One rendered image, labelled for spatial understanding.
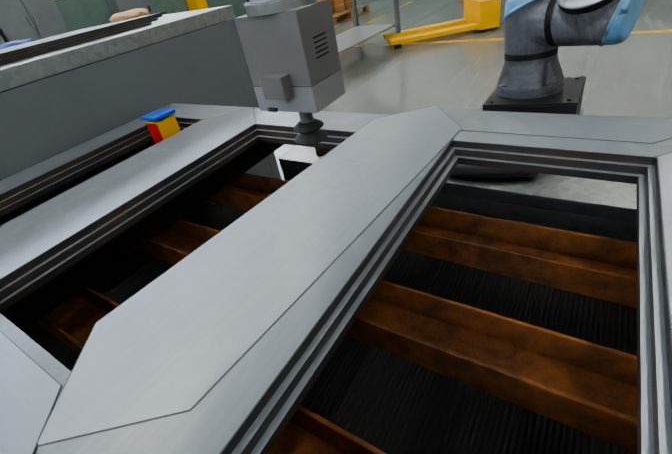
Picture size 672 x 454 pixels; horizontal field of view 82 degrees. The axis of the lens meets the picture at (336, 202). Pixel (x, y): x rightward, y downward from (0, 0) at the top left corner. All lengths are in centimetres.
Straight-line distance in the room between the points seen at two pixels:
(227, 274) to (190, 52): 100
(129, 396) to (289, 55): 35
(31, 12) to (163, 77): 793
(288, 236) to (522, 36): 75
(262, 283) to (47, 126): 83
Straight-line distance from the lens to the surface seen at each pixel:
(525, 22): 103
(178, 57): 134
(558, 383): 56
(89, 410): 43
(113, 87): 123
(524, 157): 65
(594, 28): 97
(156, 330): 45
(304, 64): 42
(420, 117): 77
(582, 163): 64
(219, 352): 40
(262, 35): 44
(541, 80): 105
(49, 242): 72
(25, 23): 913
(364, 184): 56
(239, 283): 45
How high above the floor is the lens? 114
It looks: 32 degrees down
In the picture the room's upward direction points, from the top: 12 degrees counter-clockwise
